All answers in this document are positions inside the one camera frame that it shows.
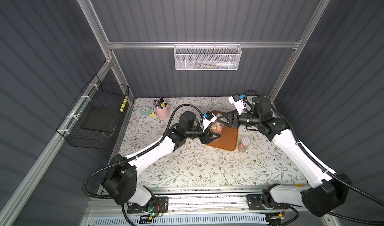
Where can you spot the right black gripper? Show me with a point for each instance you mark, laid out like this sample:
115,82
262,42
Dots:
234,119

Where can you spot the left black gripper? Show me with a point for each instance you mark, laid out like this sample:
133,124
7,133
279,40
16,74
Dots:
205,134

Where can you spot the candy jar with patterned lid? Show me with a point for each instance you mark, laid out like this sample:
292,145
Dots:
215,125

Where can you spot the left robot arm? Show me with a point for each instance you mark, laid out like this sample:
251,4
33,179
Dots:
121,181

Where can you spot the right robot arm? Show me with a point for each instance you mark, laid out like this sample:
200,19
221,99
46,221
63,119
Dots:
326,190

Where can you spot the brown wooden tray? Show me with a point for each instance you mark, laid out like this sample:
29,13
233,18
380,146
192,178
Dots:
228,138

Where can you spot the pink pen cup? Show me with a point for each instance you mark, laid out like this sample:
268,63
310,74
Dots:
163,113

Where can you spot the white marker in basket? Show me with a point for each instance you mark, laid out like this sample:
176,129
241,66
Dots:
226,64

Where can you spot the pens in pink cup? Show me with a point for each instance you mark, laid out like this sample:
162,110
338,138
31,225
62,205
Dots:
160,103

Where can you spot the small green alarm clock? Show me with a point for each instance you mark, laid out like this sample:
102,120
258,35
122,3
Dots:
146,111

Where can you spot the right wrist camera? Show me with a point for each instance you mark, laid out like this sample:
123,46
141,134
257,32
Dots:
239,101

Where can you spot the white mesh wall basket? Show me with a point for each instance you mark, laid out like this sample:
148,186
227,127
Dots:
204,56

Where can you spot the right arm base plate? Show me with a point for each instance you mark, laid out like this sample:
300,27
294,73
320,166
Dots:
263,202

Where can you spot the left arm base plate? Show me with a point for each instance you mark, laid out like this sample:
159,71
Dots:
155,205

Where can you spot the black wire wall basket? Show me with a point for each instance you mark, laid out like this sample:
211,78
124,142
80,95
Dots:
95,120

